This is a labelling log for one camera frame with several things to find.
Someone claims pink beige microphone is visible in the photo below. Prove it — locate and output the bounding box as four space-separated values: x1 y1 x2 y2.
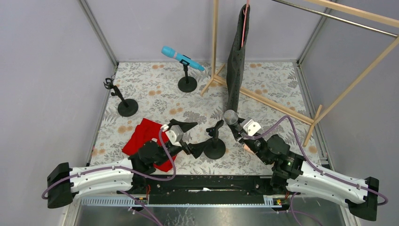
243 144 256 154

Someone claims black mic stand front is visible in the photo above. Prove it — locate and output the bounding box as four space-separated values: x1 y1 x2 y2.
203 120 226 160

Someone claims black mic stand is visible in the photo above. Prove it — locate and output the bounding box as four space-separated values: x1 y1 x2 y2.
203 120 226 160
103 78 138 117

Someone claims silver microphone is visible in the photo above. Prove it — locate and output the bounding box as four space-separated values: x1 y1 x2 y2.
223 109 245 132

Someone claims black mic stand moved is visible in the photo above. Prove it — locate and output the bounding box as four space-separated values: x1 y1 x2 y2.
178 59 197 93

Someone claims blue microphone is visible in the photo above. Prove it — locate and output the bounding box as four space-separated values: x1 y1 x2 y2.
161 46 205 71

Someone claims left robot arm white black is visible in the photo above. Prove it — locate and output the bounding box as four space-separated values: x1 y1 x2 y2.
41 119 205 209

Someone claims red folded cloth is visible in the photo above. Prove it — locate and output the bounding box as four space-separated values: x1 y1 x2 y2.
122 118 172 172

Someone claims dark grey hanging garment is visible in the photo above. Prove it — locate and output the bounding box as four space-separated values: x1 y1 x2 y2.
226 5 250 111

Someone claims pink clothes hanger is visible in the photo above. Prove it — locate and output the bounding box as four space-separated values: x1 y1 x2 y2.
241 0 250 48

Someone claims metal rack rod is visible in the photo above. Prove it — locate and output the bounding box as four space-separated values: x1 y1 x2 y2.
272 0 398 38

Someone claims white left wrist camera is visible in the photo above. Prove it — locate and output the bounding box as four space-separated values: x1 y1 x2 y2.
161 124 184 147

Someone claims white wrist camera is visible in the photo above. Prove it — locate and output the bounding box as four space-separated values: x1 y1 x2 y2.
241 118 262 136
161 124 184 147

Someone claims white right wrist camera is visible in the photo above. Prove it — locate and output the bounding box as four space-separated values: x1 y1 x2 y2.
241 118 262 136

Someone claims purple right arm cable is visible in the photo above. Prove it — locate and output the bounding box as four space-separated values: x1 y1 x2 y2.
243 115 389 206

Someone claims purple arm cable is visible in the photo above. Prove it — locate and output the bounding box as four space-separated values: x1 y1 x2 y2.
41 126 177 226
243 115 389 206

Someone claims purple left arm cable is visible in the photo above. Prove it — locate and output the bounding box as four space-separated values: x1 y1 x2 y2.
41 126 177 226

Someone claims wooden clothes rack frame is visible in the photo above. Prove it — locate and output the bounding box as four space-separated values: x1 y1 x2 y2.
200 0 399 147

